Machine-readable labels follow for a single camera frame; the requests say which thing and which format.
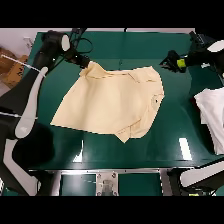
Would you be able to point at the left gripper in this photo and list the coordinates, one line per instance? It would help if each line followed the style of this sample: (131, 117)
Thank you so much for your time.
(80, 61)

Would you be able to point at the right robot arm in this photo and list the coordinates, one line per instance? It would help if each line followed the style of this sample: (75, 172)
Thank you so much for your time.
(203, 56)

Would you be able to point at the white garment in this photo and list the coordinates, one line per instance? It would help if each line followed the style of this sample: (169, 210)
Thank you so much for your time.
(213, 116)

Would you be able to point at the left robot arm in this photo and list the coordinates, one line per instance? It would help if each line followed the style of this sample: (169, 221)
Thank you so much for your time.
(30, 100)

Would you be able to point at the cream shirt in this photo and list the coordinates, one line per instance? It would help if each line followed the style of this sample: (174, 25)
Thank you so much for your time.
(113, 100)

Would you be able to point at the silver frame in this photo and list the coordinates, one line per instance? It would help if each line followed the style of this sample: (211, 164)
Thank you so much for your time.
(106, 182)

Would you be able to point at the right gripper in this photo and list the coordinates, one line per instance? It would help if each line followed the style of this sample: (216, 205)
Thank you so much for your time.
(172, 61)

